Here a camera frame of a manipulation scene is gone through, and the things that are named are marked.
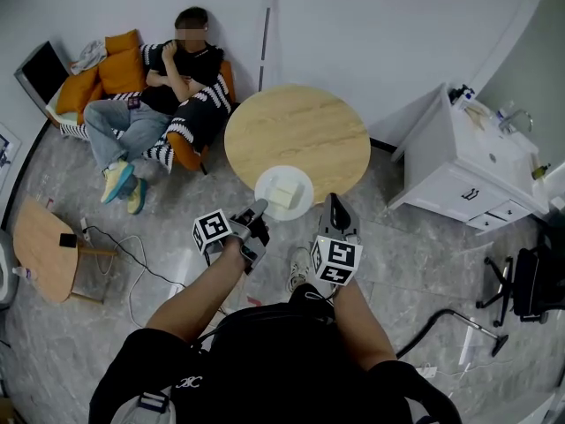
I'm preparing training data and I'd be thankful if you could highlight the white vanity cabinet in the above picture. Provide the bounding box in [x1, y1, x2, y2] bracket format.
[388, 81, 551, 237]

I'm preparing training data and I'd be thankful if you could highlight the small wooden side table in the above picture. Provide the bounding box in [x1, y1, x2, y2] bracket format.
[11, 195, 118, 305]

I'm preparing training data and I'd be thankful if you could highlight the grey bag with strap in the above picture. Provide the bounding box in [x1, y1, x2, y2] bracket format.
[112, 386, 177, 424]

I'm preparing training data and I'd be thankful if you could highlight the orange armchair sofa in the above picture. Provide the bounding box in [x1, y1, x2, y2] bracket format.
[46, 28, 237, 176]

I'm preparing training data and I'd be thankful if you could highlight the round wooden table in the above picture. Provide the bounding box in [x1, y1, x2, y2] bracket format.
[223, 84, 372, 201]

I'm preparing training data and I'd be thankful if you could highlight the small orange cushion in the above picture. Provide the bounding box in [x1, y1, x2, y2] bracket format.
[104, 28, 141, 56]

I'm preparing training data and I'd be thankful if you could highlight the white wall poster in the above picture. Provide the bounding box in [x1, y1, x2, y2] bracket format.
[0, 121, 22, 193]

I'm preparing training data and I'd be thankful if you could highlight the grey crumpled cloth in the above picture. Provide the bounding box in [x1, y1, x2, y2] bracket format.
[70, 40, 109, 76]

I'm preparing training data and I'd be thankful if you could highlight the black floor cable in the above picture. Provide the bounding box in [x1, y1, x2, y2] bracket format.
[83, 225, 186, 289]

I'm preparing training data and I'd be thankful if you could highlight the person's right forearm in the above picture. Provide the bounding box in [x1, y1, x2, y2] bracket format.
[333, 278, 398, 373]

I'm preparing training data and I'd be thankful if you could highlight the black pump bottle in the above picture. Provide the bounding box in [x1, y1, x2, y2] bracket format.
[448, 84, 476, 105]

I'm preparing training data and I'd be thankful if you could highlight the person's black shirt torso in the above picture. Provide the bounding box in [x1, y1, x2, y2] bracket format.
[89, 283, 464, 424]

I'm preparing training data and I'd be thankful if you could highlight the white floor cable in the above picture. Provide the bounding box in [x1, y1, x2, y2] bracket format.
[90, 235, 186, 329]

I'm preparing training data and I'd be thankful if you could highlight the black office chair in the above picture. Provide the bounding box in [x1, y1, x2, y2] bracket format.
[475, 231, 565, 329]

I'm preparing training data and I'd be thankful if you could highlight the person's right white shoe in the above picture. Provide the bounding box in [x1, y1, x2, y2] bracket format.
[286, 247, 313, 294]

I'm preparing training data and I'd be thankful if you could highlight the white round appliance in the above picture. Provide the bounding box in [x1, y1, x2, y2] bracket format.
[0, 227, 19, 311]

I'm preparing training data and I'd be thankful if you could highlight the black vacuum hose and wand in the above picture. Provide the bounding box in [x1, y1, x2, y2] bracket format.
[395, 308, 509, 360]

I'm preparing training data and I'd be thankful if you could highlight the large orange cushion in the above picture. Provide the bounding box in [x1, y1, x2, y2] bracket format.
[97, 46, 147, 95]

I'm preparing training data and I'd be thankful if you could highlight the black screen grey frame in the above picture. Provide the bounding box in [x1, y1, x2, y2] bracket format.
[13, 41, 71, 112]

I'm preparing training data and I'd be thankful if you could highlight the person's left forearm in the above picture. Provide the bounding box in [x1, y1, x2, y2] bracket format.
[145, 238, 248, 345]

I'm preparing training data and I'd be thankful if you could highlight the white round plate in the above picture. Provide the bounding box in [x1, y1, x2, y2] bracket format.
[254, 164, 315, 221]

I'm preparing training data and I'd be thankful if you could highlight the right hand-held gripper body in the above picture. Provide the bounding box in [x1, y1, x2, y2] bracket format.
[310, 225, 365, 287]

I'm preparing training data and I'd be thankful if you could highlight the black white striped blanket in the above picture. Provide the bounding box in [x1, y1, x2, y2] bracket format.
[59, 42, 237, 174]

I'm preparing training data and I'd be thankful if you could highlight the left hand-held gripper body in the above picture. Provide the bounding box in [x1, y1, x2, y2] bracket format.
[192, 205, 271, 276]

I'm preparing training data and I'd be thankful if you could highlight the grey white pole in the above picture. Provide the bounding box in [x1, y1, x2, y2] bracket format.
[258, 0, 278, 93]

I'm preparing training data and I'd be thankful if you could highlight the white tofu block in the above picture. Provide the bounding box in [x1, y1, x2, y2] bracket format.
[267, 175, 305, 211]

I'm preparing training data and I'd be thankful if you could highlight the long orange cushion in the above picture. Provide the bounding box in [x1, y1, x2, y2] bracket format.
[56, 64, 101, 115]

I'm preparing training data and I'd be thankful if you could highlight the chrome faucet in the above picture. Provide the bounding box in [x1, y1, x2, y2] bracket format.
[498, 108, 534, 134]

